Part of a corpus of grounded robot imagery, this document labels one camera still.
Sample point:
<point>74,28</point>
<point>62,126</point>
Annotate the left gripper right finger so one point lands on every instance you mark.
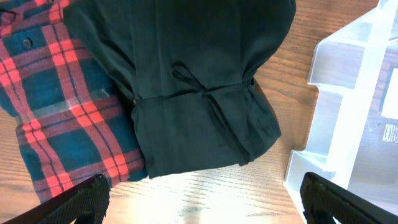
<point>325,202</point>

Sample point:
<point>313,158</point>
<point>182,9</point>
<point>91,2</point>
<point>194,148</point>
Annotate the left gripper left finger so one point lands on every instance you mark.
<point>85,203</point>

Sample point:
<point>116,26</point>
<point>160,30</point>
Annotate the clear plastic storage bin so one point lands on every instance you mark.
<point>350,143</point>

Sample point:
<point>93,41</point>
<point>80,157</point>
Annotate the red navy plaid shirt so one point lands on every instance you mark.
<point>71,124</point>

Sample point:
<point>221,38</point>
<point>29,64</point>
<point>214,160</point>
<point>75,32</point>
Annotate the white label in bin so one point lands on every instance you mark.
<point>390,107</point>

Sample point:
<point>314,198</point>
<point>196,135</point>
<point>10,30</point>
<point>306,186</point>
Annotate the large black folded garment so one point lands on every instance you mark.
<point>188,67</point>

